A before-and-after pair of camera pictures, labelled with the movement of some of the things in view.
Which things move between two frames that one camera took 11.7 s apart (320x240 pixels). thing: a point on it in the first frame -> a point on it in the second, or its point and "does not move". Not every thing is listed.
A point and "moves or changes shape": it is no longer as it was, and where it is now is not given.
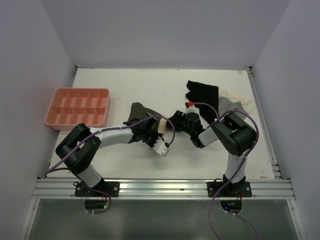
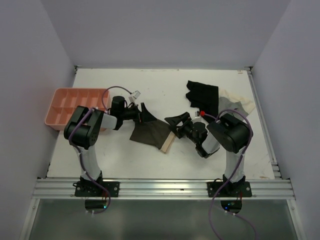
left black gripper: [157, 135] -> [144, 116]
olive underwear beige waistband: [139, 112] moves or changes shape
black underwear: [203, 93] does not move
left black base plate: [111, 188] does not move
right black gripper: [176, 118] does not move
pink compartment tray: [70, 107] does not move
